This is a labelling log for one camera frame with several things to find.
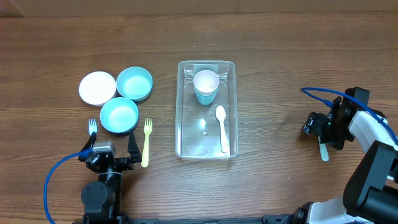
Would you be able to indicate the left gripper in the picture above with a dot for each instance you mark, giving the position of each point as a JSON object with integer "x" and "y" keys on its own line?
{"x": 127, "y": 163}

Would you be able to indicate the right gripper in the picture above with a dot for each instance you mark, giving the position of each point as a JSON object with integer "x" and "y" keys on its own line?
{"x": 310, "y": 127}

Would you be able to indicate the pale green fork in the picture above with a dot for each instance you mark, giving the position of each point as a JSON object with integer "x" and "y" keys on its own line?
{"x": 323, "y": 151}

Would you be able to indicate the light blue plastic cup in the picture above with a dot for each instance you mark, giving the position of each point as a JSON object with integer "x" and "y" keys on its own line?
{"x": 205, "y": 99}

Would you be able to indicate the white plastic spoon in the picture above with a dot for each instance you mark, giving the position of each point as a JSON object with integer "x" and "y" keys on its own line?
{"x": 221, "y": 115}

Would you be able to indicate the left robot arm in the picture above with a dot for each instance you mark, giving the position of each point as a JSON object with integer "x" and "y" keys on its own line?
{"x": 102, "y": 198}

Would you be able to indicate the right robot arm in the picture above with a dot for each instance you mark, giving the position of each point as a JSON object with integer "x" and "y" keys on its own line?
{"x": 366, "y": 198}

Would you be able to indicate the clear plastic container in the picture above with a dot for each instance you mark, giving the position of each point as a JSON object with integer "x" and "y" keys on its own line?
{"x": 197, "y": 130}

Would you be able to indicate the white fork left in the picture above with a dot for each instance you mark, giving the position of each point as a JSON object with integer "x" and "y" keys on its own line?
{"x": 92, "y": 126}

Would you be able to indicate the teal bowl lower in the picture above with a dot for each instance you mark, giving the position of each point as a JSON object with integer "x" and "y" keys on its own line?
{"x": 119, "y": 115}

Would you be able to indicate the teal bowl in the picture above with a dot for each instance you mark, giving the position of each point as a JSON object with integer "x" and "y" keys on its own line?
{"x": 134, "y": 83}
{"x": 119, "y": 115}

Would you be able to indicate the yellow plastic fork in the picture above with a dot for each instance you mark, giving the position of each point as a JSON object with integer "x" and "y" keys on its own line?
{"x": 147, "y": 132}

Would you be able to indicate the white bowl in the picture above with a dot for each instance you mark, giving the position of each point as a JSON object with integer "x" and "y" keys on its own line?
{"x": 97, "y": 88}

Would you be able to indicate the teal bowl upper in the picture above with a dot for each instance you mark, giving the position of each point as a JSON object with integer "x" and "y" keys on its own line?
{"x": 134, "y": 83}

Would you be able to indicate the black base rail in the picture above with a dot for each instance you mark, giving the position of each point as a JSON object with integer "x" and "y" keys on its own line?
{"x": 266, "y": 219}

